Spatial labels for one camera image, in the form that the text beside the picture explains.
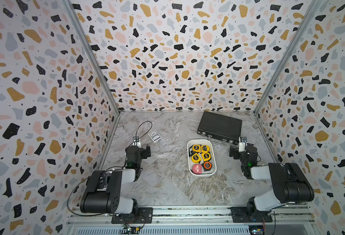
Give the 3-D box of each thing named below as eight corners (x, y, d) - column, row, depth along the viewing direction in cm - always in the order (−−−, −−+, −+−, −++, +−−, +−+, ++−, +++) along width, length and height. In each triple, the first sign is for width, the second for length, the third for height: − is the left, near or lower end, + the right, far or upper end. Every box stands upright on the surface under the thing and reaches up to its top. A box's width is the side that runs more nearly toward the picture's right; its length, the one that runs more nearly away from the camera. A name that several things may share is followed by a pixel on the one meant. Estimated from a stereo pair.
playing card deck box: (154, 143, 104) (154, 141, 102) (148, 135, 109) (147, 133, 107) (162, 138, 107) (162, 136, 105) (156, 131, 111) (155, 129, 110)
